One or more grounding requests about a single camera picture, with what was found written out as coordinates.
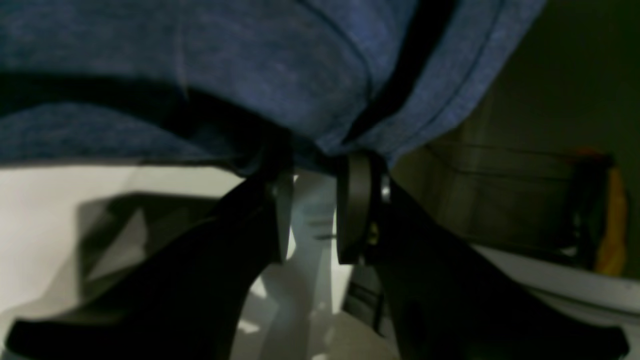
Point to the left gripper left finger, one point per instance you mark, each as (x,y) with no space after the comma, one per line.
(184,303)

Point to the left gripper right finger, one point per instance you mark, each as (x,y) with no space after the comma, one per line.
(446,301)

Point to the dark blue t-shirt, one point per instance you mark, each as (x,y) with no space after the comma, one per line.
(204,81)

